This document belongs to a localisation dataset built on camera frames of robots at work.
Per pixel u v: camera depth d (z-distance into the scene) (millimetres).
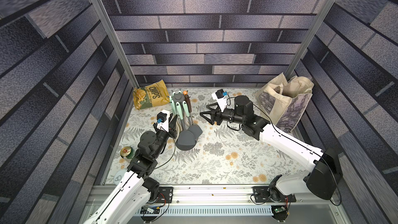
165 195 740
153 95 1061
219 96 616
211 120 641
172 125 631
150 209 710
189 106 660
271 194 668
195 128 856
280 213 718
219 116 623
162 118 567
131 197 485
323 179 391
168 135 642
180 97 623
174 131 656
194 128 860
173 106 623
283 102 789
